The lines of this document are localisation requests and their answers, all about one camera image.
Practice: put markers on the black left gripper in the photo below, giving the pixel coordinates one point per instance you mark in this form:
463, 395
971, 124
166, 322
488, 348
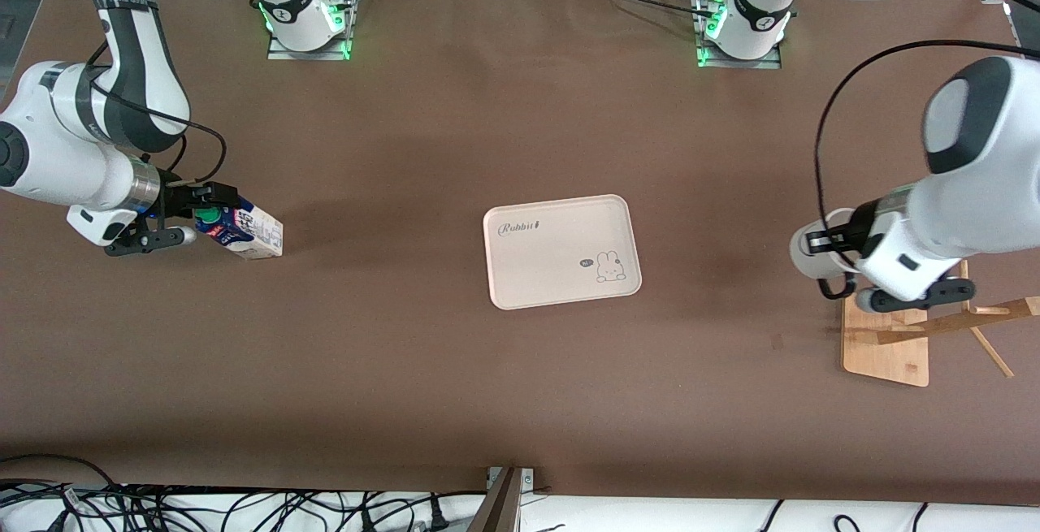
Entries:
838, 239

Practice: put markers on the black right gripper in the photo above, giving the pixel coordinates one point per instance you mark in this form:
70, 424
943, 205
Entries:
177, 199

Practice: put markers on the blue and white milk carton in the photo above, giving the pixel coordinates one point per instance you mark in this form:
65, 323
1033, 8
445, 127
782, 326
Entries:
256, 235

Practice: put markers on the wooden mug tree stand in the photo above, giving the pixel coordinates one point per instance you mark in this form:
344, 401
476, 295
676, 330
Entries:
886, 353

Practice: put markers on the cream tray with rabbit print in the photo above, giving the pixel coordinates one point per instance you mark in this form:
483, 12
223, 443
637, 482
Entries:
552, 256

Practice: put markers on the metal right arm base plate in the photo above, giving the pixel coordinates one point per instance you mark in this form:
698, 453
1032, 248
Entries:
280, 55

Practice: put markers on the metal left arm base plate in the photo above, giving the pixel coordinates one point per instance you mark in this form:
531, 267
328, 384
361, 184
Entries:
743, 63

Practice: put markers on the metal corner bracket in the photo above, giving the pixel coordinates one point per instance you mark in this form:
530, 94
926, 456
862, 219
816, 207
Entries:
504, 503

